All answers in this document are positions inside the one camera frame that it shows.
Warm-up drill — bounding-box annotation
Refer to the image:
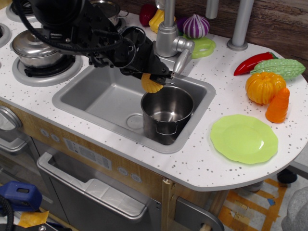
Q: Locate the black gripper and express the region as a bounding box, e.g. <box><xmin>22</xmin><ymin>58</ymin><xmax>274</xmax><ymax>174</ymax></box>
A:
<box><xmin>89</xmin><ymin>26</ymin><xmax>175</xmax><ymax>86</ymax></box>

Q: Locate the yellow toy corn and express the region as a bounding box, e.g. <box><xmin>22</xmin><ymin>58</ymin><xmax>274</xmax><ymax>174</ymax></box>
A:
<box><xmin>141</xmin><ymin>73</ymin><xmax>163</xmax><ymax>93</ymax></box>

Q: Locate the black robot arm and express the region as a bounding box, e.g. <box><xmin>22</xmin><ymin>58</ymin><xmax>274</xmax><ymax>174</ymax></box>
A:
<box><xmin>13</xmin><ymin>0</ymin><xmax>174</xmax><ymax>85</ymax></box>

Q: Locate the steel pot in sink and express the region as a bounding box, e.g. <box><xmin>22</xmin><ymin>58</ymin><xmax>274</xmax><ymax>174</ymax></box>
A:
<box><xmin>141</xmin><ymin>86</ymin><xmax>194</xmax><ymax>145</ymax></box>

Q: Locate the grey toy sink basin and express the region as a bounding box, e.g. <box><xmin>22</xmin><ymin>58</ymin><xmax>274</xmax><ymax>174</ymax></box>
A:
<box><xmin>52</xmin><ymin>66</ymin><xmax>216</xmax><ymax>154</ymax></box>

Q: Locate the lidded steel pot rear burner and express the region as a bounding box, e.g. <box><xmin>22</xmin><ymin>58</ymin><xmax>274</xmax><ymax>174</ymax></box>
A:
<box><xmin>90</xmin><ymin>0</ymin><xmax>129</xmax><ymax>26</ymax></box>

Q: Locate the silver toy faucet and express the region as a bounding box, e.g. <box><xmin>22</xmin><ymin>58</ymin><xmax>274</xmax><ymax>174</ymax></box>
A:
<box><xmin>141</xmin><ymin>0</ymin><xmax>195</xmax><ymax>75</ymax></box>

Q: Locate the green toy slice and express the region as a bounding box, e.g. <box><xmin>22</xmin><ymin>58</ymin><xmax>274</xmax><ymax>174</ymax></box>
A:
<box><xmin>183</xmin><ymin>35</ymin><xmax>216</xmax><ymax>59</ymax></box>

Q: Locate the purple striped toy onion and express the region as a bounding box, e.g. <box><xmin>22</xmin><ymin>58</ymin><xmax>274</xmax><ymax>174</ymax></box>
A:
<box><xmin>183</xmin><ymin>14</ymin><xmax>210</xmax><ymax>39</ymax></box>

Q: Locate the yellow toy bell pepper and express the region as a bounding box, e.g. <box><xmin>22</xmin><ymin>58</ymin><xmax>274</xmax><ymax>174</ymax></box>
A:
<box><xmin>149</xmin><ymin>9</ymin><xmax>165</xmax><ymax>33</ymax></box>

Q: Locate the rear right stove burner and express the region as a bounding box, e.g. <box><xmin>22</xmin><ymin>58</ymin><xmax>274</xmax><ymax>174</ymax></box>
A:
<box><xmin>115</xmin><ymin>17</ymin><xmax>127</xmax><ymax>32</ymax></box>

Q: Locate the stove burner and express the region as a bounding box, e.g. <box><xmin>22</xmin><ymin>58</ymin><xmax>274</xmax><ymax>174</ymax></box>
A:
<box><xmin>12</xmin><ymin>55</ymin><xmax>83</xmax><ymax>87</ymax></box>
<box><xmin>6</xmin><ymin>0</ymin><xmax>38</xmax><ymax>23</ymax></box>
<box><xmin>115</xmin><ymin>17</ymin><xmax>127</xmax><ymax>32</ymax></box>

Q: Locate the dark red toy vegetable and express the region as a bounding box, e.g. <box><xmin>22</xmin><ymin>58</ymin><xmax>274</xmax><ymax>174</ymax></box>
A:
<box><xmin>139</xmin><ymin>4</ymin><xmax>157</xmax><ymax>26</ymax></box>

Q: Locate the grey support pole middle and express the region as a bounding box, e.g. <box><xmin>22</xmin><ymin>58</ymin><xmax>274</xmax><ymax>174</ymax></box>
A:
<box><xmin>205</xmin><ymin>0</ymin><xmax>219</xmax><ymax>19</ymax></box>

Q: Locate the grey support pole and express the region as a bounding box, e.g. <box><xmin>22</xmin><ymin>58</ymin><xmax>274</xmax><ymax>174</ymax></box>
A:
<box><xmin>227</xmin><ymin>0</ymin><xmax>254</xmax><ymax>51</ymax></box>
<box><xmin>205</xmin><ymin>0</ymin><xmax>219</xmax><ymax>19</ymax></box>

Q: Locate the grey support pole right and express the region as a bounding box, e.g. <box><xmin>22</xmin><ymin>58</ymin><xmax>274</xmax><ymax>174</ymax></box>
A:
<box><xmin>227</xmin><ymin>0</ymin><xmax>254</xmax><ymax>51</ymax></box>

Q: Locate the red toy chili pepper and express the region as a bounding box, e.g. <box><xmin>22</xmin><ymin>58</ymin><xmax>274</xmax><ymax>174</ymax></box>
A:
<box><xmin>233</xmin><ymin>52</ymin><xmax>278</xmax><ymax>76</ymax></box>

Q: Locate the front stove burner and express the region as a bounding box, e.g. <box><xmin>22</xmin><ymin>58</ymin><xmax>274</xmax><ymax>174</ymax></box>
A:
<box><xmin>12</xmin><ymin>55</ymin><xmax>83</xmax><ymax>87</ymax></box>

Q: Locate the orange toy pumpkin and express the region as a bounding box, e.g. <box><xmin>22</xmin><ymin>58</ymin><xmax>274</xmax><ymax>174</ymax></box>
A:
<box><xmin>245</xmin><ymin>72</ymin><xmax>286</xmax><ymax>105</ymax></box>

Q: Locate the green plastic plate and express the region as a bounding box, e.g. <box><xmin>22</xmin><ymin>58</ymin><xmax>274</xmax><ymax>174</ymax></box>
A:
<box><xmin>210</xmin><ymin>115</ymin><xmax>278</xmax><ymax>164</ymax></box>

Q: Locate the orange toy carrot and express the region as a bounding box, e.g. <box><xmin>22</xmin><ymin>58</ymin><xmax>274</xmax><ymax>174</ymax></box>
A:
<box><xmin>265</xmin><ymin>88</ymin><xmax>290</xmax><ymax>123</ymax></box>

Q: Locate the green toy bitter gourd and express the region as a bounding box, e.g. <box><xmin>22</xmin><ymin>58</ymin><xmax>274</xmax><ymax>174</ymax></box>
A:
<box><xmin>250</xmin><ymin>59</ymin><xmax>306</xmax><ymax>80</ymax></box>

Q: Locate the lidded steel saucepan front burner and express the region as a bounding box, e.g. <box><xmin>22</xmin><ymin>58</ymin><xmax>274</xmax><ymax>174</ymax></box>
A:
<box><xmin>11</xmin><ymin>30</ymin><xmax>64</xmax><ymax>68</ymax></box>

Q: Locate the rear left stove burner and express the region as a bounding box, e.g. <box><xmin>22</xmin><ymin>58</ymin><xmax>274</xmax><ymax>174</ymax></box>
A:
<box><xmin>6</xmin><ymin>0</ymin><xmax>38</xmax><ymax>23</ymax></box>

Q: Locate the grey dishwasher door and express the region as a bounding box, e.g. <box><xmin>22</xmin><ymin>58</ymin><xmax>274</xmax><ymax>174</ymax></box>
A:
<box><xmin>37</xmin><ymin>152</ymin><xmax>161</xmax><ymax>231</ymax></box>

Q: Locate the black caster wheel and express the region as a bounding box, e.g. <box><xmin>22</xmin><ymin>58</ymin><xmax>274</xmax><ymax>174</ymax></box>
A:
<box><xmin>277</xmin><ymin>169</ymin><xmax>297</xmax><ymax>184</ymax></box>

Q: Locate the blue clamp tool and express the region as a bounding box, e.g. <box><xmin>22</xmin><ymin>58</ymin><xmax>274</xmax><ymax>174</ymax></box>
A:
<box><xmin>0</xmin><ymin>181</ymin><xmax>42</xmax><ymax>212</ymax></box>

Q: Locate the grey cabinet door handle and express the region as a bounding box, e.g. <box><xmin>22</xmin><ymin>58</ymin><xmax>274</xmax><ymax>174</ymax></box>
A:
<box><xmin>174</xmin><ymin>197</ymin><xmax>225</xmax><ymax>231</ymax></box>

